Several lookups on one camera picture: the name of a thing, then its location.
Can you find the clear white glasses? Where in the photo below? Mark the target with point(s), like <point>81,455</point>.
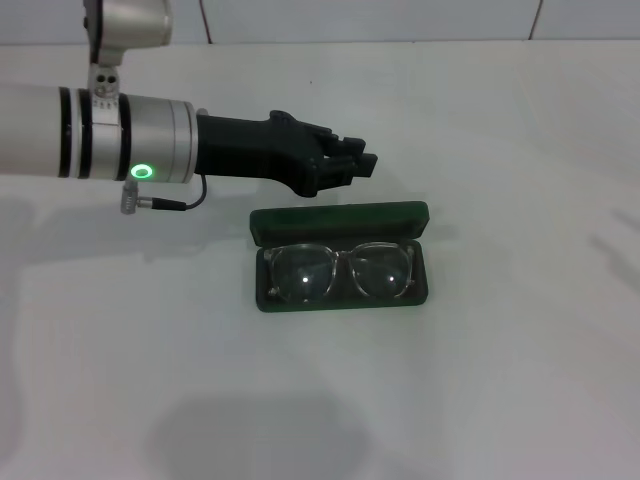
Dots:
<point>342,262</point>

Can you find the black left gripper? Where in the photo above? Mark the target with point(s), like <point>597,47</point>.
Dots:
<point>260,150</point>

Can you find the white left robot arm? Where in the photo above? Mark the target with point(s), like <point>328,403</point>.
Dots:
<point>75,135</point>

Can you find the green glasses case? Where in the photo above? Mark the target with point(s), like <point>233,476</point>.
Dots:
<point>340,220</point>

